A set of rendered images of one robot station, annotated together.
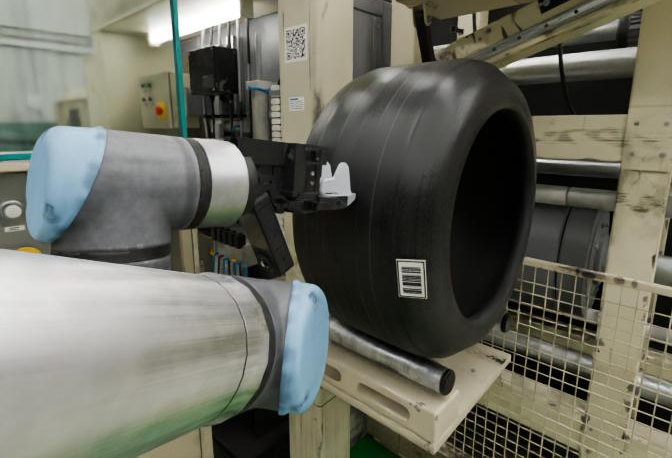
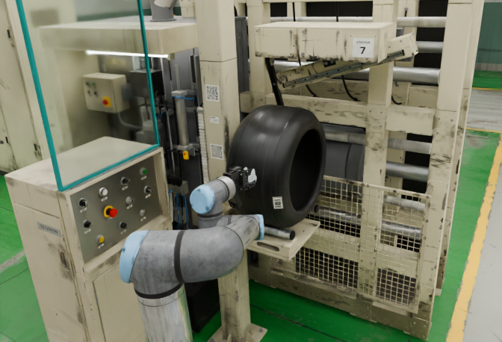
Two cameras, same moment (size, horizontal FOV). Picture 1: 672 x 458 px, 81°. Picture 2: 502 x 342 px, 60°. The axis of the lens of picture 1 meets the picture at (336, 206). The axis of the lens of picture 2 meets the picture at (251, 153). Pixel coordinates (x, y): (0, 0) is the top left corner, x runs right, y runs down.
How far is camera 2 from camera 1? 1.27 m
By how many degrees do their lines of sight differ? 14
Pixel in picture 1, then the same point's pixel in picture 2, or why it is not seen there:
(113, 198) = (216, 202)
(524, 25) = (317, 70)
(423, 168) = (279, 166)
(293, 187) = (243, 184)
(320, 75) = (226, 108)
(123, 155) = (216, 192)
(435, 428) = (288, 252)
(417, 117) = (276, 148)
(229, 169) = (231, 187)
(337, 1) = (231, 72)
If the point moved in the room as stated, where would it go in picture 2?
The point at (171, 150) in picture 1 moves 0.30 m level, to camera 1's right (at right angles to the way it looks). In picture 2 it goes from (221, 187) to (302, 176)
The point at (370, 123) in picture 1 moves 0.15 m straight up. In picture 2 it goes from (258, 148) to (257, 113)
